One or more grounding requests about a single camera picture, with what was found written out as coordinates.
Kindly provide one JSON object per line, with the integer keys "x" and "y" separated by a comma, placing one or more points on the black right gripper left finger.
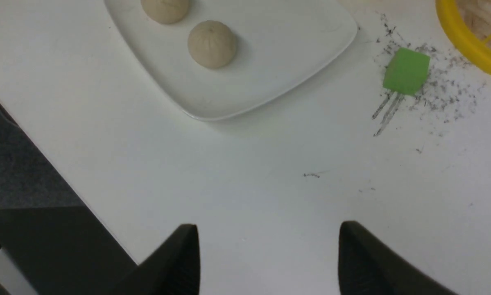
{"x": 172, "y": 269}

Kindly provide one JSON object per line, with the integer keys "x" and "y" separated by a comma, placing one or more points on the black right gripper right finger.
{"x": 366, "y": 266}

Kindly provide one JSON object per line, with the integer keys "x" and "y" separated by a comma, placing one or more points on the white steamed bun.
{"x": 166, "y": 11}
{"x": 212, "y": 44}

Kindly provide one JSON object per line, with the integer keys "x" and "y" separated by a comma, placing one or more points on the white square plate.
{"x": 281, "y": 44}

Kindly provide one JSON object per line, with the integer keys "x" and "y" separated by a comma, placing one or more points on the green cube block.
{"x": 407, "y": 72}

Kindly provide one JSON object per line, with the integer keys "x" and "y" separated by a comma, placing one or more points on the yellow bamboo steamer lid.
{"x": 467, "y": 24}

